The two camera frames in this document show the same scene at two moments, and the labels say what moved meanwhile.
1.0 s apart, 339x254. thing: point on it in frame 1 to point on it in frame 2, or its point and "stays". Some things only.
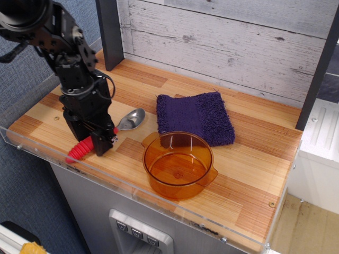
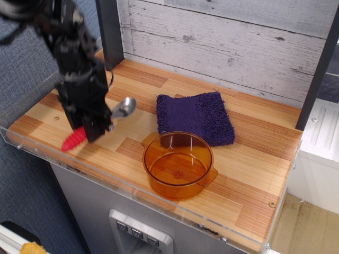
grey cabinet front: [92, 200] stays
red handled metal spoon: [131, 119] to [123, 108]
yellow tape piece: [32, 248] stays
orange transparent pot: [179, 164] stays
